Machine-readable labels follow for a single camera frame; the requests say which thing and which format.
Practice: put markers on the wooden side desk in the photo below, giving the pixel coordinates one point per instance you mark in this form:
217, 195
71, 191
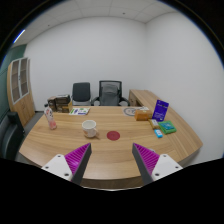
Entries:
142, 98

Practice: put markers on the brown cardboard box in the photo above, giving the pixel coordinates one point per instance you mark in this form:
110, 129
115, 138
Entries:
60, 103

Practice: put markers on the red round coaster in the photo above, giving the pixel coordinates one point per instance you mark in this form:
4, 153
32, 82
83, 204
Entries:
113, 135

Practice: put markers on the wooden glass-door cabinet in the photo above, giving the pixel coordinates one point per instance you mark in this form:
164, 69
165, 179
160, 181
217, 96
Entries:
19, 89

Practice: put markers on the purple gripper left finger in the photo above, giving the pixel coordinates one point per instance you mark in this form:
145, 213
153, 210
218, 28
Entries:
71, 166

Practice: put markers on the clear plastic water bottle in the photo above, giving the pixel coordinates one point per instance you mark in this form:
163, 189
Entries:
49, 116

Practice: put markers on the small tan box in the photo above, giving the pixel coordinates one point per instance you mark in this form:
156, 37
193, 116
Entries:
154, 124

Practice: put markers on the green flat box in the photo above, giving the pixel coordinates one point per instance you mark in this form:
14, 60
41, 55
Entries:
167, 127

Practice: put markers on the round grey mat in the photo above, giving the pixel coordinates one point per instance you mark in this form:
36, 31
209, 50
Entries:
130, 111

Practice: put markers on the small blue box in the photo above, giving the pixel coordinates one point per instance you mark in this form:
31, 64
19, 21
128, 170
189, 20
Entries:
158, 133

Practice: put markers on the black mesh office chair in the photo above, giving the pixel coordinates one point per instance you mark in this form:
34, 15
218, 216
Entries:
110, 93

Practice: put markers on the black leather chair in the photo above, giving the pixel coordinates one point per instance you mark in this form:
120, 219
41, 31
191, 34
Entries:
11, 136

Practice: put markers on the white ceramic mug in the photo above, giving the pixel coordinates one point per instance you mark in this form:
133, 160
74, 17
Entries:
89, 129

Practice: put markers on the grey office chair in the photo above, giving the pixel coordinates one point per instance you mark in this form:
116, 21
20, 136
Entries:
81, 94

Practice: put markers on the orange small box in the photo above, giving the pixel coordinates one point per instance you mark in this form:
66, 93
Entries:
143, 115

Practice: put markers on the green white booklet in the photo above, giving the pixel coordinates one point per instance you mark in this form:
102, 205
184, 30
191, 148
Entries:
79, 111

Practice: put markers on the blue standing card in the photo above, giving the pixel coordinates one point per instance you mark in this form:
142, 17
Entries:
160, 110

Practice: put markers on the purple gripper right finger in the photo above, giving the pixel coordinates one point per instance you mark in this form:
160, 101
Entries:
152, 166

